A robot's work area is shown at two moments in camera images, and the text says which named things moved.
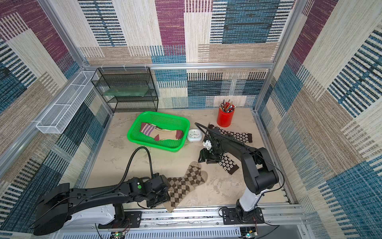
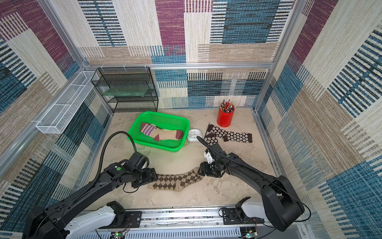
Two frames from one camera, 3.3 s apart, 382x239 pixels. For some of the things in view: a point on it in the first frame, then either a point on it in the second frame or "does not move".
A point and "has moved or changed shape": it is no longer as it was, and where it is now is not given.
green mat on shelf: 127,91 does not move
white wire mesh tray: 52,120 does not move
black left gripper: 166,196 → 151,177
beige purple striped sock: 159,134 does not move
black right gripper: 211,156 → 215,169
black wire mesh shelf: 127,89 does not move
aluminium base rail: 279,222 does not move
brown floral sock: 242,137 does not move
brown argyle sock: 179,186 has moved or changed shape
